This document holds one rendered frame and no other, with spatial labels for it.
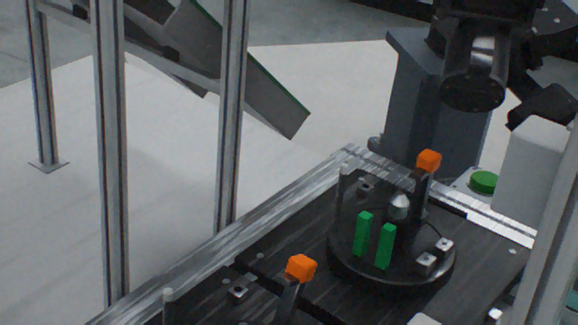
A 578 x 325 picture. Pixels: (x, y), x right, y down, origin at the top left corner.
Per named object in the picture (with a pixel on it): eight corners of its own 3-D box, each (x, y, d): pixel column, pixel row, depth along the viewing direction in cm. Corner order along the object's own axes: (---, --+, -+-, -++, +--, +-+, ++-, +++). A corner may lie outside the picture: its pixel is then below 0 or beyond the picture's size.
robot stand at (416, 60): (447, 137, 131) (474, 24, 120) (491, 188, 119) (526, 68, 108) (365, 145, 126) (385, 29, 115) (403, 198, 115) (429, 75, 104)
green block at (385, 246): (379, 259, 82) (387, 221, 80) (389, 264, 82) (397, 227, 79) (373, 264, 82) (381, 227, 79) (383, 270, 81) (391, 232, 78)
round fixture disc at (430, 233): (368, 199, 95) (371, 186, 94) (475, 252, 88) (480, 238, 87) (299, 255, 85) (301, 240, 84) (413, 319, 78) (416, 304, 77)
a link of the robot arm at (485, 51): (462, -83, 69) (443, 25, 63) (560, -70, 68) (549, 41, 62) (442, 5, 79) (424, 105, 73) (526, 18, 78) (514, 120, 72)
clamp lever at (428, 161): (414, 203, 90) (426, 146, 86) (429, 210, 89) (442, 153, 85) (397, 218, 87) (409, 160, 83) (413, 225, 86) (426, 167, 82)
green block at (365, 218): (357, 247, 84) (364, 209, 81) (367, 253, 83) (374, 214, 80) (350, 253, 83) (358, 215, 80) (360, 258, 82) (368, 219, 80)
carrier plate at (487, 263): (354, 180, 102) (357, 166, 100) (532, 265, 90) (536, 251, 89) (232, 271, 85) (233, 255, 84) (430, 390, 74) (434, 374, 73)
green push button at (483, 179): (476, 178, 104) (479, 165, 103) (504, 190, 102) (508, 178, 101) (461, 190, 101) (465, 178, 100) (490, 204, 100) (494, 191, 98)
